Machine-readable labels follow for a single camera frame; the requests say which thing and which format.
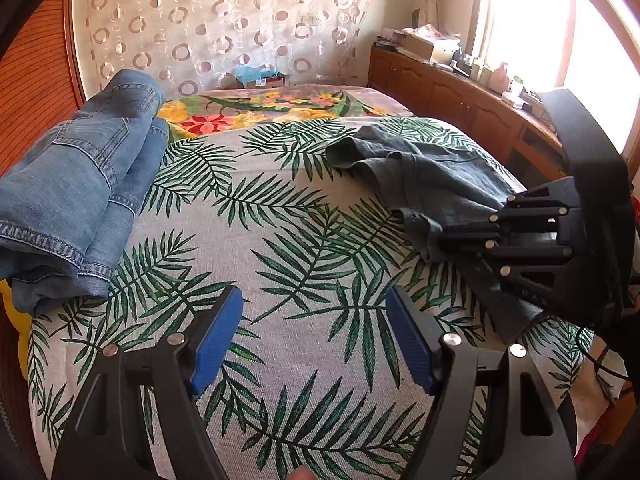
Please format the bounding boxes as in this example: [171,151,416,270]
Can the yellow plush toy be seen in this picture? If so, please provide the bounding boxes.
[0,280,33,378]

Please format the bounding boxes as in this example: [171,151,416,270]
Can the black cable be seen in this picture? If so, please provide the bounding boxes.
[575,327,632,377]

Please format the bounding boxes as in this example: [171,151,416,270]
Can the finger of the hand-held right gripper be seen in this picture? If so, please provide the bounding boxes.
[487,177,583,241]
[435,227,576,343]

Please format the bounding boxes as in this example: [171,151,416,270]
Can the circle pattern curtain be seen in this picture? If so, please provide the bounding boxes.
[72,0,373,101]

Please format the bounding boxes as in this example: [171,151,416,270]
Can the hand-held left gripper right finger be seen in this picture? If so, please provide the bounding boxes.
[385,286,578,480]

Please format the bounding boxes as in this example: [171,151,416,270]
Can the beige box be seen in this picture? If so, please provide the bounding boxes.
[402,34,462,63]

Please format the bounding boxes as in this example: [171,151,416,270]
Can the dark grey pants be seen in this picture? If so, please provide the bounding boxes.
[325,125,528,263]

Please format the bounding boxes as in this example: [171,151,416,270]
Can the window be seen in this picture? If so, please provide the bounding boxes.
[470,0,640,156]

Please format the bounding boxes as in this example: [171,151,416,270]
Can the blue plastic bag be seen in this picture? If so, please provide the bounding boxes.
[236,64,278,86]

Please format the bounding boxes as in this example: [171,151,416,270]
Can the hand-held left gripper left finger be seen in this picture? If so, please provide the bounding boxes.
[51,285,244,480]

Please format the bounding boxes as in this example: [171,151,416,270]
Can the blue denim jeans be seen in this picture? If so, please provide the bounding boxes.
[0,69,170,317]

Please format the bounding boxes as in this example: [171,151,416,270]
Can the wooden slatted wardrobe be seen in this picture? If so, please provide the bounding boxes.
[0,0,86,176]

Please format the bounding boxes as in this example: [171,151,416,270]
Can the brown cardboard box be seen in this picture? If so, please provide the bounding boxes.
[220,72,287,90]

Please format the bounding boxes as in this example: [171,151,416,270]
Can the palm leaf bed sheet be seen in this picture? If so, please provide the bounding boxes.
[27,116,608,480]

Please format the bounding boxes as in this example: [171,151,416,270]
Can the wooden cabinet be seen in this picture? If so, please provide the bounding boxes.
[367,45,571,181]

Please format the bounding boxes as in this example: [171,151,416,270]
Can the floral blanket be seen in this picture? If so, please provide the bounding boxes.
[159,86,413,143]

